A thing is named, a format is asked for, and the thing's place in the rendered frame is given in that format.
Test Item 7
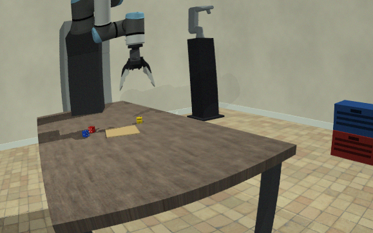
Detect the tan mat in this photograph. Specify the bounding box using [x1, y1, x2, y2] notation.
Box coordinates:
[105, 126, 140, 138]

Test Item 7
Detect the red die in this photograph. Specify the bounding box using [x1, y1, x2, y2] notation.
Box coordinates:
[88, 126, 95, 133]

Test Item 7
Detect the blue die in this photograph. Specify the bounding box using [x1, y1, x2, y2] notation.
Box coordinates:
[82, 130, 90, 137]

